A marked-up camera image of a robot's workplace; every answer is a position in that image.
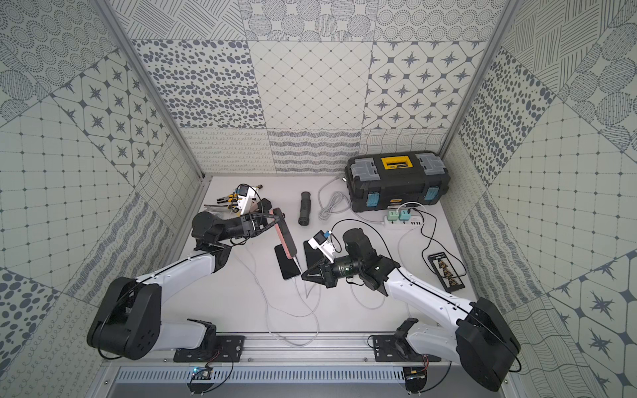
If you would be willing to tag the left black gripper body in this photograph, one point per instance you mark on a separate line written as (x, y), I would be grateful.
(260, 221)

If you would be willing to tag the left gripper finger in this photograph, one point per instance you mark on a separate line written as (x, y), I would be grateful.
(271, 215)
(262, 227)

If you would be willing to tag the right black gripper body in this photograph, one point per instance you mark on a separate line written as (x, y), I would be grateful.
(332, 273)

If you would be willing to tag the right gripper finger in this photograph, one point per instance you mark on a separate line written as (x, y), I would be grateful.
(316, 270)
(315, 279)

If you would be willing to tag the blue case phone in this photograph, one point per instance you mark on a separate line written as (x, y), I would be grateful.
(288, 268)

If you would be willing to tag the pink case phone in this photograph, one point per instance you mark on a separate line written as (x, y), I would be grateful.
(283, 231)

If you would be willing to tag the green case phone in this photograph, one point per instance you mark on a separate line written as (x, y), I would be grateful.
(312, 256)

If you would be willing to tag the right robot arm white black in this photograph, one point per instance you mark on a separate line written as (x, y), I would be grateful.
(473, 334)

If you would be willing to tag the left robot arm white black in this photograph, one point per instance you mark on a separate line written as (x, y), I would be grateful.
(129, 322)

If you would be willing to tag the yellow black pliers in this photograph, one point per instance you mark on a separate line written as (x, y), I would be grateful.
(229, 195)

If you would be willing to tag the black ribbed cylinder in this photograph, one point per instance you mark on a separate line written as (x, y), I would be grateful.
(305, 209)

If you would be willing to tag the green charger plug right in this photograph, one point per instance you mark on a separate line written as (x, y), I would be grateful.
(404, 215)

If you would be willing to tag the white power strip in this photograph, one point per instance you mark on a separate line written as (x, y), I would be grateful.
(399, 225)

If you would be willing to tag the aluminium front rail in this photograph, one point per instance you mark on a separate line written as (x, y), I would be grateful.
(299, 349)

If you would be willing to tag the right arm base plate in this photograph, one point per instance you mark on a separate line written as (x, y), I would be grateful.
(389, 349)

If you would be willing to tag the black toolbox yellow handle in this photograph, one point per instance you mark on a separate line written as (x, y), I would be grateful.
(387, 181)

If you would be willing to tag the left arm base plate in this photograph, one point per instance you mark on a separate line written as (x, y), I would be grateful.
(217, 349)

